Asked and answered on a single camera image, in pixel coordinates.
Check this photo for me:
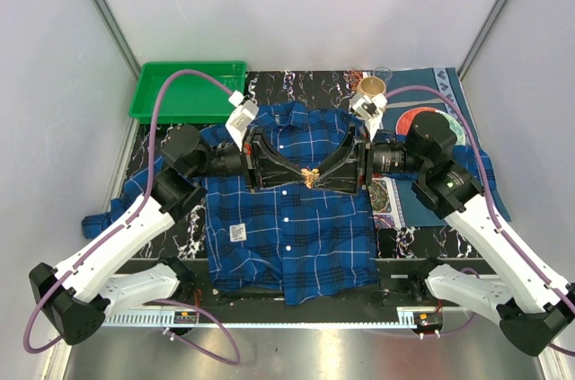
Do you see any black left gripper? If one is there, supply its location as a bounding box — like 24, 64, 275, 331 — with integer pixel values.
190, 127, 306, 193

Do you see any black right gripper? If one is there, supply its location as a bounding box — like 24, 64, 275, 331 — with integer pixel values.
311, 123, 428, 196

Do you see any gold flower brooch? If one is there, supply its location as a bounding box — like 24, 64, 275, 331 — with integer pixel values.
301, 168, 320, 189

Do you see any blue plaid shirt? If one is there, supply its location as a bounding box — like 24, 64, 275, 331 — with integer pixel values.
80, 102, 495, 305

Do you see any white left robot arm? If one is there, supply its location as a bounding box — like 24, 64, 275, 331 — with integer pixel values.
29, 126, 304, 345

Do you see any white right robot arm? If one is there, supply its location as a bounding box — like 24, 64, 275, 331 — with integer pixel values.
309, 111, 574, 357

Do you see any blue patterned placemat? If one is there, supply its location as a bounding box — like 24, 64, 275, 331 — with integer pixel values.
348, 66, 513, 230

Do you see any red and teal plate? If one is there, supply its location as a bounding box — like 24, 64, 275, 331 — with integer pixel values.
395, 106, 468, 146

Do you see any beige ceramic mug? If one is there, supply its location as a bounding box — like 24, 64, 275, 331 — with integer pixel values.
356, 76, 387, 109

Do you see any clear glass cup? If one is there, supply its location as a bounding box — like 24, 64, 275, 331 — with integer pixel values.
373, 66, 393, 84

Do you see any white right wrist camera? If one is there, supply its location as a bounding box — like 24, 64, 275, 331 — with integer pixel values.
350, 93, 387, 141

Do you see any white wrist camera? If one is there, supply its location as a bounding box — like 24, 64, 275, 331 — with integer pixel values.
350, 93, 387, 141
226, 91, 259, 150

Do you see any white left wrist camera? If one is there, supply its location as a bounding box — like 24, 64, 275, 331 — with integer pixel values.
226, 91, 259, 150

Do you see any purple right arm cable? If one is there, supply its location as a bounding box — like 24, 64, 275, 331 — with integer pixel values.
381, 84, 575, 358

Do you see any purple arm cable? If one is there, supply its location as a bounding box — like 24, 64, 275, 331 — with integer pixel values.
381, 84, 575, 358
22, 69, 243, 366

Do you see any aluminium frame rail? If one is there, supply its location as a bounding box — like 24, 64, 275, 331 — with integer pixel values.
60, 274, 551, 330

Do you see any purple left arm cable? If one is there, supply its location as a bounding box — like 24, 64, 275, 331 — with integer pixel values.
22, 69, 243, 366

